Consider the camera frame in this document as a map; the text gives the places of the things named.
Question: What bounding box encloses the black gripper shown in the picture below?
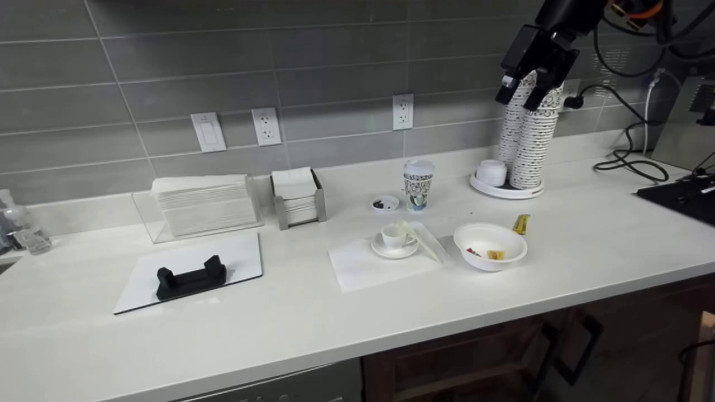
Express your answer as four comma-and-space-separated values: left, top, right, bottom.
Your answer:
496, 24, 579, 112

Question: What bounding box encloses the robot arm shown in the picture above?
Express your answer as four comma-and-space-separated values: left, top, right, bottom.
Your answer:
496, 0, 715, 112

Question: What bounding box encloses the yellow sachet on counter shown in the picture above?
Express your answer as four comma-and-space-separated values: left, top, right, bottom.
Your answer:
512, 214, 530, 235

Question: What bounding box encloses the white bowl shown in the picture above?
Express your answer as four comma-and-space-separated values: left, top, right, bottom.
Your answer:
453, 223, 530, 272

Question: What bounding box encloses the yellow sachet in bowl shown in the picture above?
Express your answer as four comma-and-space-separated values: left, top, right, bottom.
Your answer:
487, 250, 504, 262

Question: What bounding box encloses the white upturned cup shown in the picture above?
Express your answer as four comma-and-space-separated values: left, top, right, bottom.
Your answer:
475, 158, 507, 187

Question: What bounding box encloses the white round tray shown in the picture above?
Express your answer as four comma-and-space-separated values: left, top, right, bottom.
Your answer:
468, 174, 544, 201

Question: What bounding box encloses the patterned paper cup with lid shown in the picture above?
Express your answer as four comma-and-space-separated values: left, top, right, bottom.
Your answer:
401, 158, 435, 213

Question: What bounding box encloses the small white dish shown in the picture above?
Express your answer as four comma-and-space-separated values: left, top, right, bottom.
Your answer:
370, 195, 401, 214

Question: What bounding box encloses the white stir stick packet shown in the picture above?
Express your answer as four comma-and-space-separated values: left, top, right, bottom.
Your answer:
400, 222, 441, 263

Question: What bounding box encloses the black flat appliance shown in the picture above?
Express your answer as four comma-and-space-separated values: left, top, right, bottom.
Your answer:
637, 169, 715, 225

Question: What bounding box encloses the white espresso cup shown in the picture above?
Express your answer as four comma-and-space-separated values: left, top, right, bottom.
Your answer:
379, 225, 412, 249

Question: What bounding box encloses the white paper napkin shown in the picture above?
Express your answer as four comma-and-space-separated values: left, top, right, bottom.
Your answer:
329, 222, 447, 292

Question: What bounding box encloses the metal napkin holder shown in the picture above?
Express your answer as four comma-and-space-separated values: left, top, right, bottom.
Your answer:
269, 168, 325, 231

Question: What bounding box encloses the white rectangular tray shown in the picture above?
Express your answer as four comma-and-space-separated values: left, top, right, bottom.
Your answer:
113, 233, 263, 316

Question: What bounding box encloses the black dog-bone object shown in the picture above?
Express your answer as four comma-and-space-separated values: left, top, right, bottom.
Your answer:
155, 254, 228, 301

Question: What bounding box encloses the clear acrylic box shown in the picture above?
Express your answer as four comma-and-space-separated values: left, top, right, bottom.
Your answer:
131, 174, 260, 244

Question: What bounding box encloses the clear plastic object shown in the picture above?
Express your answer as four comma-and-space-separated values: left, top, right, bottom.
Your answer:
0, 191, 50, 254

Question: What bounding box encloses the white wall outlet right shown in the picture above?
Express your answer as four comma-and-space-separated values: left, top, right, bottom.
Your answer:
393, 95, 412, 129

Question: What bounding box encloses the white wall outlet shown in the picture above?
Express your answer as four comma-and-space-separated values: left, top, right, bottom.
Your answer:
393, 95, 412, 129
251, 108, 282, 146

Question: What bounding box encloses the black power cable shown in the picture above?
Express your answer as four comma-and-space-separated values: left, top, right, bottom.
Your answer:
563, 73, 672, 186

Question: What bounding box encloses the white wall outlet left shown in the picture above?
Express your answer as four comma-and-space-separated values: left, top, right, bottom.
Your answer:
251, 108, 282, 146

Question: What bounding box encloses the black cabinet handle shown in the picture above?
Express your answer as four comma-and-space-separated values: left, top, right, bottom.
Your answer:
554, 316, 603, 387

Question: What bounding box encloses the white light switch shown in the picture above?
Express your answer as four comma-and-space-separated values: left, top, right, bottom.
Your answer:
190, 112, 226, 153

